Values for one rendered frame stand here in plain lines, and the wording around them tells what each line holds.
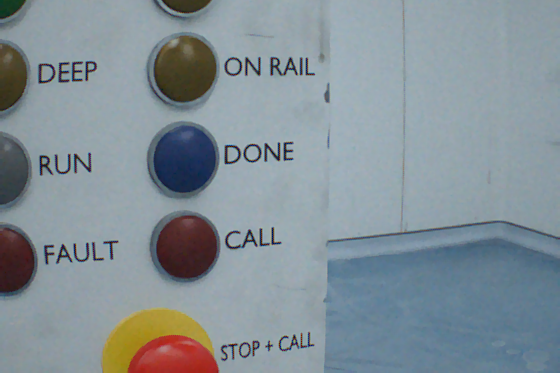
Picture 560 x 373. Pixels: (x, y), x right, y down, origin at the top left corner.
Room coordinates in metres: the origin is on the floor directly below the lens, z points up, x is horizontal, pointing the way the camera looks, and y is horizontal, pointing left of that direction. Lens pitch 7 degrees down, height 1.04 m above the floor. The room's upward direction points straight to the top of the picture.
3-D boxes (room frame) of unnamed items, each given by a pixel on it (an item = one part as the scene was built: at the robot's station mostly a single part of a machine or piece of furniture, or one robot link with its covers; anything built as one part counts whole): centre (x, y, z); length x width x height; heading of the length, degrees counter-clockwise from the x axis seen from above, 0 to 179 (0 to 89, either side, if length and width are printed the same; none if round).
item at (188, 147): (0.31, 0.04, 1.00); 0.03 x 0.01 x 0.03; 117
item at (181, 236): (0.31, 0.04, 0.96); 0.03 x 0.01 x 0.03; 117
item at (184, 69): (0.31, 0.04, 1.04); 0.03 x 0.01 x 0.03; 117
